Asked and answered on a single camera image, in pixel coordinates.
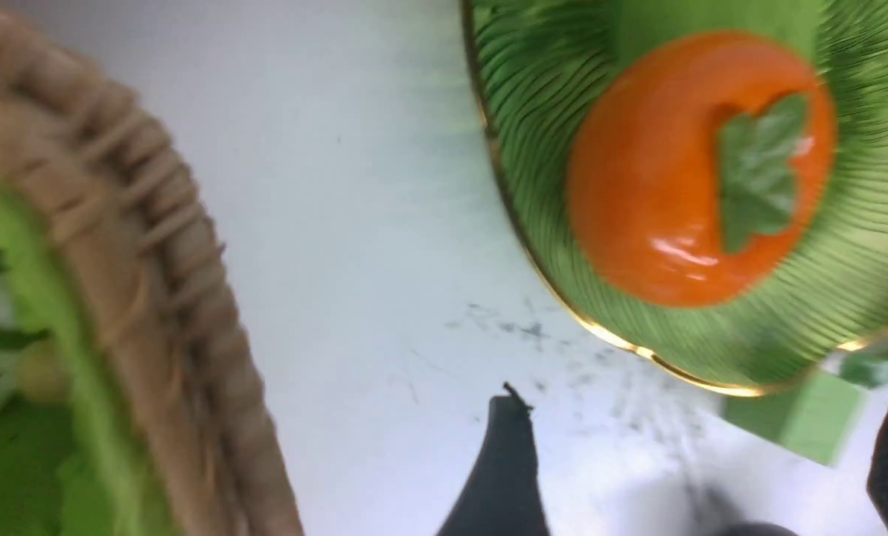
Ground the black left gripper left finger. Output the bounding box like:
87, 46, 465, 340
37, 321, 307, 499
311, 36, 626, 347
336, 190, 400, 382
438, 383, 550, 535

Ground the orange persimmon green calyx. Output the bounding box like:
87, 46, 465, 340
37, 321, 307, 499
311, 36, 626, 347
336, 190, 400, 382
565, 30, 838, 309

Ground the green foam cube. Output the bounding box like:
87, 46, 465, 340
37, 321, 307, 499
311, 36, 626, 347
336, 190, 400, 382
722, 371, 866, 466

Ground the green ribbed glass plate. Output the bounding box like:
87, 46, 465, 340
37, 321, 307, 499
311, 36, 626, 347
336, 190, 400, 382
463, 1, 888, 397

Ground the woven wicker basket green lining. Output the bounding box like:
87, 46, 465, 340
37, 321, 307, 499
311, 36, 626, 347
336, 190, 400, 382
0, 7, 304, 535

